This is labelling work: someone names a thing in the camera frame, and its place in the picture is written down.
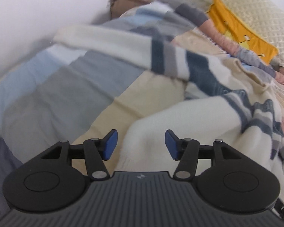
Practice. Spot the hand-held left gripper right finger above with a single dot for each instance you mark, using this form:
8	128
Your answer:
171	144

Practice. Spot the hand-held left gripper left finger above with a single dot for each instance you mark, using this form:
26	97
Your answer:
110	144

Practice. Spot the cream striped sweater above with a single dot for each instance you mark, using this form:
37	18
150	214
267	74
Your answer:
191	123

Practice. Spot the patchwork quilt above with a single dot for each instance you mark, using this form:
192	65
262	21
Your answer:
61	87

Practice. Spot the yellow crown pillow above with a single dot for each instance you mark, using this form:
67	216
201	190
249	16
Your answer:
229	21

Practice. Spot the wooden nightstand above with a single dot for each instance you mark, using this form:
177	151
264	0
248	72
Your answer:
123	4

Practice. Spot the cream quilted headboard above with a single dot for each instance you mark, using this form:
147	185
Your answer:
262	9

